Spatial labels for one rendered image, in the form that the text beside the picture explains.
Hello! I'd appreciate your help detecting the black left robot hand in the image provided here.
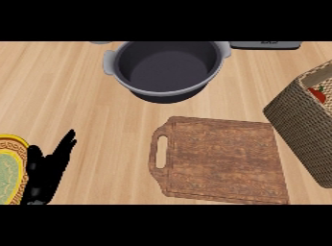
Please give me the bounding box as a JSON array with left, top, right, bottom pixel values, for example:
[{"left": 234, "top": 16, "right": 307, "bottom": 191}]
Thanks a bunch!
[{"left": 18, "top": 129, "right": 79, "bottom": 206}]

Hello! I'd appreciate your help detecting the brown wooden cutting board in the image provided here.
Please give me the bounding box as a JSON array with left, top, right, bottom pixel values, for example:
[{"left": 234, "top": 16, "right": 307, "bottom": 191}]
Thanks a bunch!
[{"left": 148, "top": 115, "right": 291, "bottom": 206}]

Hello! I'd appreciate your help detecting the brown wicker basket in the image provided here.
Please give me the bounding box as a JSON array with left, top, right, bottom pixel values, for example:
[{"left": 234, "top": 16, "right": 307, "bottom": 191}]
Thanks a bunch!
[{"left": 263, "top": 52, "right": 332, "bottom": 189}]

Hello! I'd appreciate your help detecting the red bell pepper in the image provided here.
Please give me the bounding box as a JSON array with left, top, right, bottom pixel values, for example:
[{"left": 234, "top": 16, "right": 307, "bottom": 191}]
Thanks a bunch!
[{"left": 307, "top": 86, "right": 328, "bottom": 105}]

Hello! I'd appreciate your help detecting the yellow rimmed green plate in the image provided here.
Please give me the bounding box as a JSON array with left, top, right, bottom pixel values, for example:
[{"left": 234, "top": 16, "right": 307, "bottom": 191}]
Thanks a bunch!
[{"left": 0, "top": 134, "right": 32, "bottom": 206}]

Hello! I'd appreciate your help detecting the dark grey cooking pot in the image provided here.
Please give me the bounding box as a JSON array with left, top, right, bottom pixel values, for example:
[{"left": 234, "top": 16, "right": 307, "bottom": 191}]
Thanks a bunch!
[{"left": 102, "top": 40, "right": 234, "bottom": 105}]

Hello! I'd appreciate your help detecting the dark grey flat appliance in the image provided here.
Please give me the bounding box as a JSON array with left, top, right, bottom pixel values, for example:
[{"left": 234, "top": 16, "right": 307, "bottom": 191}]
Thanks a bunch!
[{"left": 229, "top": 40, "right": 304, "bottom": 51}]

